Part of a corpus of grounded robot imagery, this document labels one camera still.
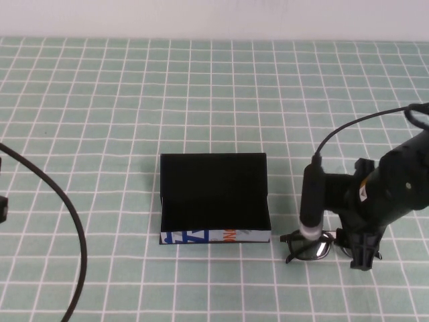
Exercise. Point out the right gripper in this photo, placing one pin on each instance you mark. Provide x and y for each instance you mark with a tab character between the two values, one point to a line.
355	204

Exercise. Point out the black framed sunglasses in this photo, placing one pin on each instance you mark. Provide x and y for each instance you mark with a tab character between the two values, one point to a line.
306	251

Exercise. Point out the black printed glasses case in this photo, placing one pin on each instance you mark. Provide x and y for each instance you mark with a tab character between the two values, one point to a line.
214	188

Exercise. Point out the green checked tablecloth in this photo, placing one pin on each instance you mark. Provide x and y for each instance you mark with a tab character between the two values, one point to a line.
100	100

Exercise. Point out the black silver-tipped wrist camera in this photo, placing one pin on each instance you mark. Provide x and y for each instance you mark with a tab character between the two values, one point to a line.
311	201

